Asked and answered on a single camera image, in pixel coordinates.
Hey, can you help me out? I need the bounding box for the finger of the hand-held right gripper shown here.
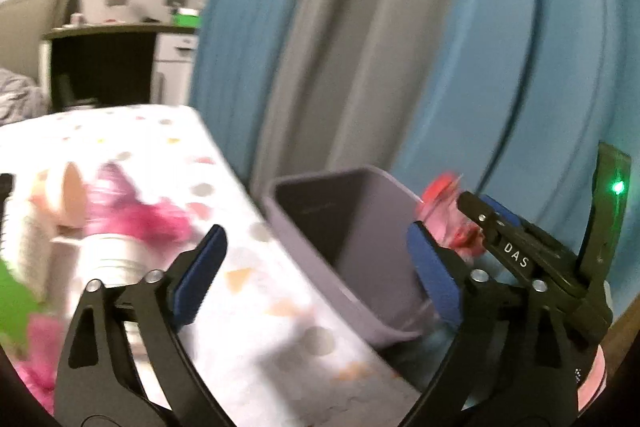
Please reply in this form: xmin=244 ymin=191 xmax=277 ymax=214
xmin=481 ymin=194 xmax=582 ymax=276
xmin=456 ymin=191 xmax=584 ymax=304

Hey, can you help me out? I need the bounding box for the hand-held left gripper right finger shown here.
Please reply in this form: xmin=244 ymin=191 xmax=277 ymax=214
xmin=400 ymin=221 xmax=582 ymax=427

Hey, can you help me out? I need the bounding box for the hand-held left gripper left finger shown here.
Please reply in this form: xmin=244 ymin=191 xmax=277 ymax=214
xmin=54 ymin=223 xmax=236 ymax=427

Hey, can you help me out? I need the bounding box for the red printed plastic wrapper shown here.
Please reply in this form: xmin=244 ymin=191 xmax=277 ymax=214
xmin=417 ymin=172 xmax=485 ymax=264

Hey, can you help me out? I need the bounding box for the pink plastic bag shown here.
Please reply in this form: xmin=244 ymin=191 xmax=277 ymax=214
xmin=14 ymin=314 xmax=68 ymax=414
xmin=85 ymin=163 xmax=195 ymax=254

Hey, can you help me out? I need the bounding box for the grey plastic bin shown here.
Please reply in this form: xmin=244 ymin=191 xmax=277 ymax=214
xmin=260 ymin=166 xmax=466 ymax=349

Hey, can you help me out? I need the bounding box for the striped white paper cup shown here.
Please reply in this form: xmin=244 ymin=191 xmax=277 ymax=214
xmin=2 ymin=199 xmax=53 ymax=295

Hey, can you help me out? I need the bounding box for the person's right forearm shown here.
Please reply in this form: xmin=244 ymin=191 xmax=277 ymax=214
xmin=575 ymin=342 xmax=611 ymax=414

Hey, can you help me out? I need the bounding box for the white cylindrical container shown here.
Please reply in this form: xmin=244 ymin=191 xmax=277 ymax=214
xmin=80 ymin=231 xmax=168 ymax=308

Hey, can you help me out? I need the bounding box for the blue and grey curtain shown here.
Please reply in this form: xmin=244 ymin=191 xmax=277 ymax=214
xmin=189 ymin=0 xmax=640 ymax=358

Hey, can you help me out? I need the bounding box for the orange and white paper cup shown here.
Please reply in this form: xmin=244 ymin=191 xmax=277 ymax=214
xmin=30 ymin=161 xmax=90 ymax=229

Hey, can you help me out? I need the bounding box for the bright green wrapper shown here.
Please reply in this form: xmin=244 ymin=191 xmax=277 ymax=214
xmin=0 ymin=261 xmax=43 ymax=350

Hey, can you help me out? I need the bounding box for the white drawer cabinet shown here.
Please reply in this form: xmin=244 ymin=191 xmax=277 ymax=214
xmin=151 ymin=34 xmax=199 ymax=106

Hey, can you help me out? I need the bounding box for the dark desk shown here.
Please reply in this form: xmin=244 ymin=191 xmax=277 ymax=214
xmin=41 ymin=23 xmax=202 ymax=108

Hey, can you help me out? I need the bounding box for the grey striped duvet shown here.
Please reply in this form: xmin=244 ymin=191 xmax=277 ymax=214
xmin=0 ymin=68 xmax=49 ymax=126

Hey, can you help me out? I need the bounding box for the green box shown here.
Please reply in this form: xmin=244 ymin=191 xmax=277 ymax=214
xmin=172 ymin=8 xmax=202 ymax=28

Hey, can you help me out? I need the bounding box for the beige padded headboard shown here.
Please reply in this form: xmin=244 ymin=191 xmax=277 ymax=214
xmin=0 ymin=0 xmax=79 ymax=84

